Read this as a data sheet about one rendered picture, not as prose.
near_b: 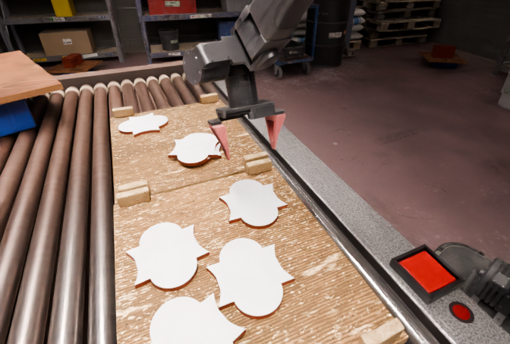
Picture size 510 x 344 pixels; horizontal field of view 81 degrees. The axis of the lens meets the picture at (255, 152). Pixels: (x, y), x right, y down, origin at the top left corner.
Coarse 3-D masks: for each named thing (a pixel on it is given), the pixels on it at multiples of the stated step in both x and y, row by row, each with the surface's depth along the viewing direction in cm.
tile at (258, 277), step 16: (240, 240) 51; (224, 256) 48; (240, 256) 48; (256, 256) 48; (272, 256) 48; (224, 272) 46; (240, 272) 46; (256, 272) 46; (272, 272) 46; (224, 288) 43; (240, 288) 43; (256, 288) 43; (272, 288) 43; (224, 304) 41; (240, 304) 41; (256, 304) 41; (272, 304) 41
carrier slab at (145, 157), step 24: (120, 120) 89; (168, 120) 89; (192, 120) 89; (120, 144) 78; (144, 144) 78; (168, 144) 78; (240, 144) 78; (120, 168) 69; (144, 168) 69; (168, 168) 69; (192, 168) 69; (216, 168) 69; (240, 168) 69
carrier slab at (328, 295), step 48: (192, 192) 62; (288, 192) 62; (288, 240) 52; (144, 288) 44; (192, 288) 44; (288, 288) 44; (336, 288) 44; (144, 336) 39; (288, 336) 39; (336, 336) 39
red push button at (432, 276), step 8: (416, 256) 50; (424, 256) 50; (408, 264) 49; (416, 264) 49; (424, 264) 49; (432, 264) 49; (408, 272) 47; (416, 272) 47; (424, 272) 47; (432, 272) 47; (440, 272) 47; (448, 272) 47; (424, 280) 46; (432, 280) 46; (440, 280) 46; (448, 280) 46; (424, 288) 45; (432, 288) 45; (440, 288) 45
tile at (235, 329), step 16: (176, 304) 41; (192, 304) 41; (208, 304) 41; (160, 320) 39; (176, 320) 39; (192, 320) 39; (208, 320) 39; (224, 320) 39; (160, 336) 38; (176, 336) 38; (192, 336) 38; (208, 336) 38; (224, 336) 38; (240, 336) 38
